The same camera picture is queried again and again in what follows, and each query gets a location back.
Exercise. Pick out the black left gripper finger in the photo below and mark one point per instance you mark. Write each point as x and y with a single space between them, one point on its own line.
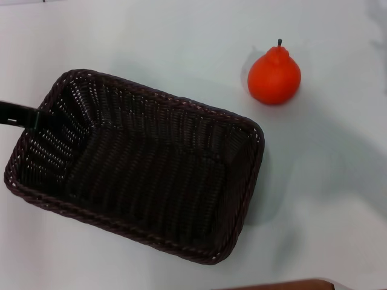
21 116

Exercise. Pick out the dark brown woven basket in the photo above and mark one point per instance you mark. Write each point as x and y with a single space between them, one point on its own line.
145 175

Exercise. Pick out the orange pear-shaped toy fruit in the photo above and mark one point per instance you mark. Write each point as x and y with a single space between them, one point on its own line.
273 78

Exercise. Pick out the brown wooden board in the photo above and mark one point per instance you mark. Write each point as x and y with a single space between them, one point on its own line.
287 284

